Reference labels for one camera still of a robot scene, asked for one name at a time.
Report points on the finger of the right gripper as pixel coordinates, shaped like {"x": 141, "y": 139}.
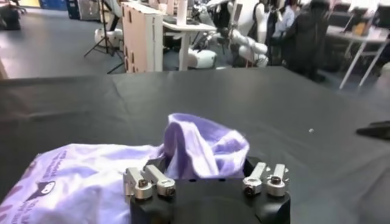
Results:
{"x": 376, "y": 131}

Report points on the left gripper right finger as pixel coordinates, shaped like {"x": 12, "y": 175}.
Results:
{"x": 268, "y": 181}

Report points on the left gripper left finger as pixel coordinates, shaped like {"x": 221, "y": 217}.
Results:
{"x": 146, "y": 181}

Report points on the light purple t-shirt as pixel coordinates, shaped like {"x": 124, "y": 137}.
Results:
{"x": 76, "y": 182}

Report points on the white trestle table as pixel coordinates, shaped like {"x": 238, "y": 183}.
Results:
{"x": 362, "y": 38}

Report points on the large black table cover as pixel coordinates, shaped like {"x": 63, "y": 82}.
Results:
{"x": 213, "y": 97}

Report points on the person in black jacket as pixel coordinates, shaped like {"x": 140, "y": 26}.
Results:
{"x": 304, "y": 42}

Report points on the white standing desk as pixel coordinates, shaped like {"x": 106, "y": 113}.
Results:
{"x": 184, "y": 45}

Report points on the tall white cardboard box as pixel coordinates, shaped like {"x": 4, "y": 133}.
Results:
{"x": 143, "y": 39}

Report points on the person in blue shirt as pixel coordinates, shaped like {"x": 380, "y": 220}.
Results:
{"x": 285, "y": 22}

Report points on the black tripod stand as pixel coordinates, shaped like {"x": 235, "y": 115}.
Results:
{"x": 105, "y": 33}

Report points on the white humanoid robot with base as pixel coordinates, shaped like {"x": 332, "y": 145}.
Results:
{"x": 250, "y": 21}

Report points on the white thermos bottle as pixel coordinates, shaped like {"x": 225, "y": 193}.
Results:
{"x": 182, "y": 13}

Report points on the dark grey cabinet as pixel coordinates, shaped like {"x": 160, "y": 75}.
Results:
{"x": 86, "y": 9}

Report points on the blue cabinet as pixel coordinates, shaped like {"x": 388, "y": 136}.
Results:
{"x": 53, "y": 4}

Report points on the black trash bin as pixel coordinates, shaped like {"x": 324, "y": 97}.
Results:
{"x": 10, "y": 19}

